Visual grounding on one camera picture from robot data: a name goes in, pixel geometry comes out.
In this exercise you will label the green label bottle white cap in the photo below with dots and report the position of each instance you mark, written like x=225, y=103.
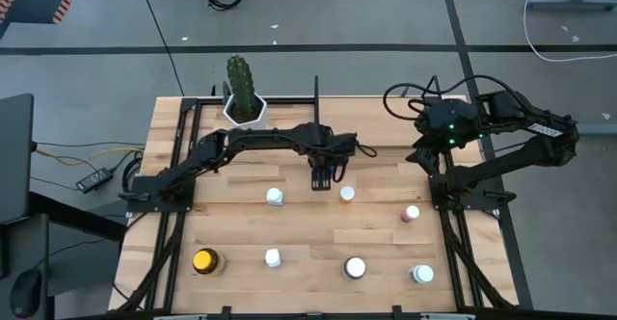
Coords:
x=355, y=267

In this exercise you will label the black table frame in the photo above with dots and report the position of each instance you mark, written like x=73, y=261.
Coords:
x=289, y=101

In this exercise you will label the pink bottle white cap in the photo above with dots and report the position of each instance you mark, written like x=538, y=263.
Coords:
x=411, y=212

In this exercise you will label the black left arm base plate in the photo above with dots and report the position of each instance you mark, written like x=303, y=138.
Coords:
x=144, y=204

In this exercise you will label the amber bottle yellow cap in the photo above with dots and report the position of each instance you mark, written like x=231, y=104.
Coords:
x=205, y=260

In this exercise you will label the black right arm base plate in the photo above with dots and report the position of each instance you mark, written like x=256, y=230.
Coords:
x=482, y=197

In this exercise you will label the wooden shelf board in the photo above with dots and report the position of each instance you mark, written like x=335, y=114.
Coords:
x=385, y=125

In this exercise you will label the small white medicine bottle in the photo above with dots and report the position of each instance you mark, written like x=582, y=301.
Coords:
x=275, y=195

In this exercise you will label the black computer mouse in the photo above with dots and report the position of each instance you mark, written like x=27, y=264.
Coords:
x=26, y=291

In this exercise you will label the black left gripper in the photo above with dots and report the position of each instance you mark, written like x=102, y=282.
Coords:
x=332, y=149

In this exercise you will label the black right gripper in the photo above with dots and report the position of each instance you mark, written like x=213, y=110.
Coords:
x=446, y=120

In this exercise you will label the white bottle blue label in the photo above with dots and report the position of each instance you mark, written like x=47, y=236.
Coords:
x=273, y=257

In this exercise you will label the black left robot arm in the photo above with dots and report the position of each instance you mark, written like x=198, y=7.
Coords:
x=260, y=139

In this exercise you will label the black desk beam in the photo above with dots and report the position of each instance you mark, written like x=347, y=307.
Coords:
x=72, y=214

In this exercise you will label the green cactus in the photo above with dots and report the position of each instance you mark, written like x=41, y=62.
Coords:
x=241, y=84

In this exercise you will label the grey metal bar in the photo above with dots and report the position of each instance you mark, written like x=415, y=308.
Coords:
x=598, y=129

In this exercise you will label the orange bottle white cap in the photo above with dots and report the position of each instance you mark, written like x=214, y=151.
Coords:
x=347, y=194

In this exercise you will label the black power adapter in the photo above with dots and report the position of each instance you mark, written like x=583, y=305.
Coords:
x=94, y=180

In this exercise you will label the dark grey side desk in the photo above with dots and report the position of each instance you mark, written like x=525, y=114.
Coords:
x=14, y=156

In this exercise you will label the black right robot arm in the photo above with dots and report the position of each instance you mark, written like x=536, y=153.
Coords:
x=506, y=161

